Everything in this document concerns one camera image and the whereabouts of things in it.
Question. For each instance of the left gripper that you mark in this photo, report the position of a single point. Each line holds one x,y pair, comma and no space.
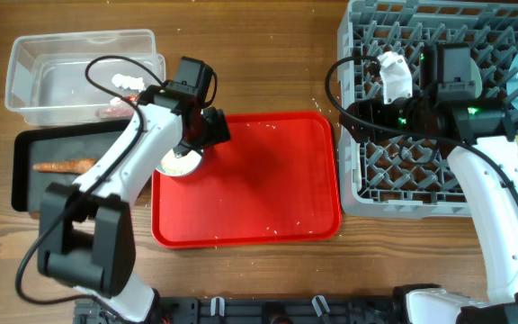
217,130

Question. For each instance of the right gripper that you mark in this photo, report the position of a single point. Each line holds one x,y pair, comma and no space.
358,132

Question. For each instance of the blue bowl with rice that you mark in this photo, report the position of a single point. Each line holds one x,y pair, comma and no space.
175,166

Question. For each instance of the red snack wrapper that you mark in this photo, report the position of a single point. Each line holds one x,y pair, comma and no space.
117,110

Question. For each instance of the white tissue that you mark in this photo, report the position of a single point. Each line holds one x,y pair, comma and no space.
129,82

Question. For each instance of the orange carrot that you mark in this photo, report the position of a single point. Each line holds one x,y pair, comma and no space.
75,166

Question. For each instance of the light green bowl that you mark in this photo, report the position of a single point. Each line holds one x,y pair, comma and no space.
476,77

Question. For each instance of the white plastic spoon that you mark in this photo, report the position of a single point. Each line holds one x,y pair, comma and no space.
356,164

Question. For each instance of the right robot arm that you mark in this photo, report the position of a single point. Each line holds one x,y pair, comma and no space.
477,137

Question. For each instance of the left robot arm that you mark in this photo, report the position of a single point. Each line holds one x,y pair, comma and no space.
86,238

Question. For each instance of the grey dishwasher rack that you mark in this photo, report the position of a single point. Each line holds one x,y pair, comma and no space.
400,179

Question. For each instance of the red serving tray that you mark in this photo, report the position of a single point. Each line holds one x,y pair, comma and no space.
274,182

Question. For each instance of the black plastic tray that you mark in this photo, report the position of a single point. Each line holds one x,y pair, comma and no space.
91,140

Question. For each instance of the clear plastic bin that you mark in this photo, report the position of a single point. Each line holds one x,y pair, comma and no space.
46,81

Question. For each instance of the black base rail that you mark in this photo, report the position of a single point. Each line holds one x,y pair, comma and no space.
318,309

